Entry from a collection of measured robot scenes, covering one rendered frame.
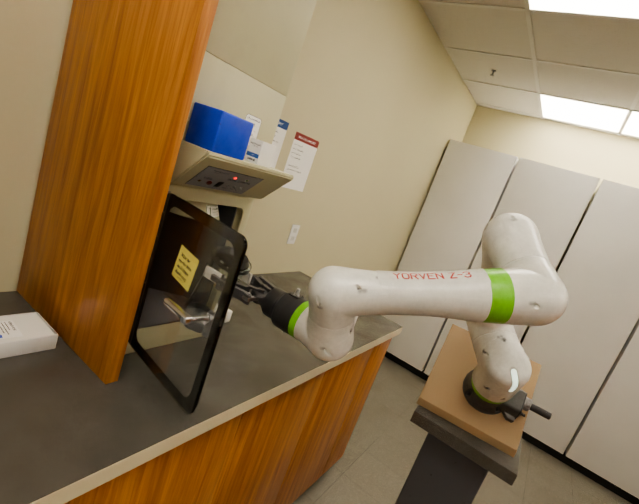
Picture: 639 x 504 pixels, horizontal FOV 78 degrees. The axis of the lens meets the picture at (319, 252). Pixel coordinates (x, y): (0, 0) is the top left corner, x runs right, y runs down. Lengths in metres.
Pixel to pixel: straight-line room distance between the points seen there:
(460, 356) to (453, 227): 2.40
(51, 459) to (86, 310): 0.35
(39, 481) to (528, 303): 0.92
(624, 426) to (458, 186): 2.25
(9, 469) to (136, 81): 0.75
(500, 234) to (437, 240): 2.85
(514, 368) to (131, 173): 1.09
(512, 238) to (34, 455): 1.01
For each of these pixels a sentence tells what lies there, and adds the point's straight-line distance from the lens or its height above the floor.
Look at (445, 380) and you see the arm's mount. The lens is 1.46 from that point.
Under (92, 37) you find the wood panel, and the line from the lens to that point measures 1.18.
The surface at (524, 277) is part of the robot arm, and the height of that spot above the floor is 1.49.
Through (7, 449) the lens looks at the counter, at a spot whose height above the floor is 0.94.
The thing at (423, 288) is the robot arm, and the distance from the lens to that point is 0.81.
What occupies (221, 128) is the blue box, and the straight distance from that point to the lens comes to 0.91.
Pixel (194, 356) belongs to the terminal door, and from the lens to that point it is 0.87.
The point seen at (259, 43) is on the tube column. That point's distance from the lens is 1.11.
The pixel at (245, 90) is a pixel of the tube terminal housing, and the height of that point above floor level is 1.67.
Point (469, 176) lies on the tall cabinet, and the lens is 3.82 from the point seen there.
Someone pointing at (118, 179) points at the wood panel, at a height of 1.38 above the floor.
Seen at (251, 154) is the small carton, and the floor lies 1.53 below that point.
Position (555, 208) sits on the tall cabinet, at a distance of 3.71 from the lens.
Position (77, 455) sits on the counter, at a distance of 0.90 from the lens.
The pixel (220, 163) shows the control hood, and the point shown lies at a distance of 0.93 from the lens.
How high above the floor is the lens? 1.56
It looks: 12 degrees down
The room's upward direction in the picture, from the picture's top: 20 degrees clockwise
